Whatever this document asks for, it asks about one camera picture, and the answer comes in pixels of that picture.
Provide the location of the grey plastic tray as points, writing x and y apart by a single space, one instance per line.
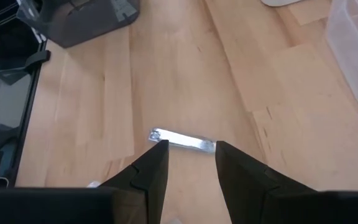
82 25

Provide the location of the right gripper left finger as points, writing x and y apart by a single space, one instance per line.
148 186

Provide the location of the clear plastic container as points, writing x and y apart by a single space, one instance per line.
356 46

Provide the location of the black aluminium rig frame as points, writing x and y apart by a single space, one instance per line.
26 124

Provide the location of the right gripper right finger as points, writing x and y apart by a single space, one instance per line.
244 186

